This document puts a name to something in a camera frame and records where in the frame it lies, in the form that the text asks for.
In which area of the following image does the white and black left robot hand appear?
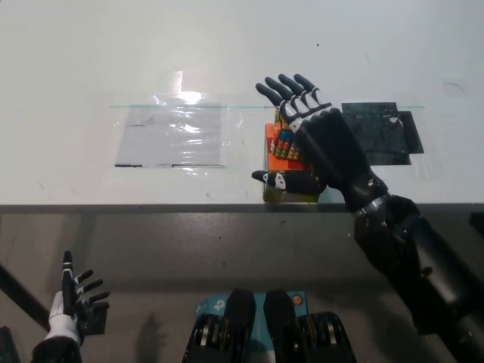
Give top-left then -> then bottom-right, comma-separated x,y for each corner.
47,250 -> 110,345

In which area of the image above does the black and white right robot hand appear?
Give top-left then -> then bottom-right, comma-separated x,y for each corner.
251,73 -> 390,213

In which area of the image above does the small studded multicolour puzzle cube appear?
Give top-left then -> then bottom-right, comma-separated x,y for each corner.
268,107 -> 315,162

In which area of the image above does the big orange red puzzle cube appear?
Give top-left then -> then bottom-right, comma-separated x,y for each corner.
262,123 -> 323,205

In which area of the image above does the black tape patch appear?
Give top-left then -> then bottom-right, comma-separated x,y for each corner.
341,101 -> 424,166

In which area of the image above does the black slanted table leg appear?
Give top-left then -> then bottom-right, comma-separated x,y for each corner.
0,262 -> 52,332

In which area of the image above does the teal cardboard box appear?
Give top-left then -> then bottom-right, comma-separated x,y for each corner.
194,290 -> 309,352

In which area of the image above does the clear taped plastic sheet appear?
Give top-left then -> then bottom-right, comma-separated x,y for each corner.
114,101 -> 230,170

